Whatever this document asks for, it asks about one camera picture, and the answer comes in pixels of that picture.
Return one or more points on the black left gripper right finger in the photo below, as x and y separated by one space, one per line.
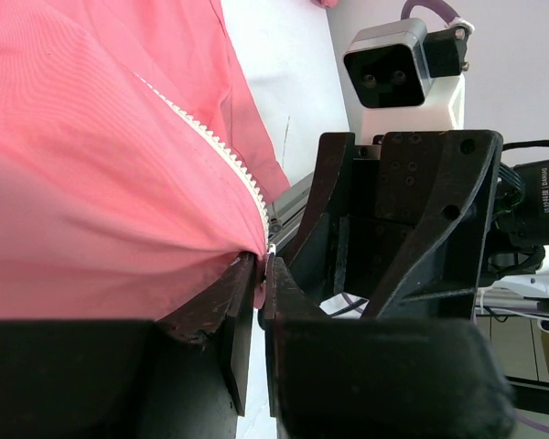
389 378

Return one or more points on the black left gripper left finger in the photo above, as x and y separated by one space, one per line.
183 376

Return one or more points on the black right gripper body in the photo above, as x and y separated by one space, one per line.
516 243

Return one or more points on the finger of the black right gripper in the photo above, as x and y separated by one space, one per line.
436 271
316 234

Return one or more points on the pink hooded zip jacket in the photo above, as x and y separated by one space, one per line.
134 164

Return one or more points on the aluminium table edge rail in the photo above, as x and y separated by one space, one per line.
286 213

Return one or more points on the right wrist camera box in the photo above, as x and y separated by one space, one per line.
407 78

